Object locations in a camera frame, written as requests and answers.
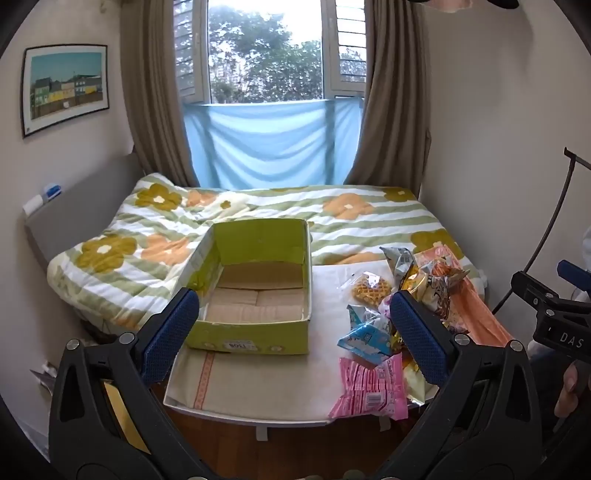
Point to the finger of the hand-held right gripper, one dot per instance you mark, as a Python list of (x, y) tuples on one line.
[(531, 288), (570, 272)]

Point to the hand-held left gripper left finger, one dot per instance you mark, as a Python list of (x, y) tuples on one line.
[(168, 332)]

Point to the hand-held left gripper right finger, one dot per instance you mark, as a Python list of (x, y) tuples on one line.
[(418, 337)]

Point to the pink and white snack packet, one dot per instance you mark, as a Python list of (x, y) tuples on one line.
[(369, 387)]

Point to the yellow-green cardboard box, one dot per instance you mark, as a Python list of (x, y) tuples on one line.
[(258, 244)]

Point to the person's right hand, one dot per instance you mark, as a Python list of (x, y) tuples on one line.
[(569, 392)]

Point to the yellow and white snack packet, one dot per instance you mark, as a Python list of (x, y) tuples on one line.
[(413, 383)]

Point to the gold snack packet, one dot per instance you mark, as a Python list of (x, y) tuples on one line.
[(413, 284)]

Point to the cream snack bag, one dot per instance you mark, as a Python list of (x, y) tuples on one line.
[(445, 286)]

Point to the small blue snack packet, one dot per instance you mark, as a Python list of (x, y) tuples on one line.
[(362, 314)]

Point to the clear waffle packet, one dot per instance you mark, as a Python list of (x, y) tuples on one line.
[(367, 288)]

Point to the white crumpled snack bag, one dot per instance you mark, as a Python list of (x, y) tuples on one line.
[(400, 265)]

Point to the floral orange tablecloth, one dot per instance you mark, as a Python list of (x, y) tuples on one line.
[(277, 383)]

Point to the white table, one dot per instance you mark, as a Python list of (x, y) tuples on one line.
[(295, 422)]

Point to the grey headboard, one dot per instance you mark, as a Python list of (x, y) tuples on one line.
[(78, 207)]

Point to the floral striped blanket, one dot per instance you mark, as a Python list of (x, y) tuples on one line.
[(258, 205)]

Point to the blue and white tube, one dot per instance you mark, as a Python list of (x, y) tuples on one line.
[(52, 190)]

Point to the small white object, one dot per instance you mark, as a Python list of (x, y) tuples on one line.
[(33, 204)]

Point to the light blue cloth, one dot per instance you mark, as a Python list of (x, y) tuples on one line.
[(268, 143)]

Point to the brown curtain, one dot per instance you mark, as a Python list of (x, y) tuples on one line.
[(392, 101), (154, 92)]

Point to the window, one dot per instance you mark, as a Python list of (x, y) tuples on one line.
[(268, 50)]

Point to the framed wall picture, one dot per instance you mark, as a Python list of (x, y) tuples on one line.
[(64, 87)]

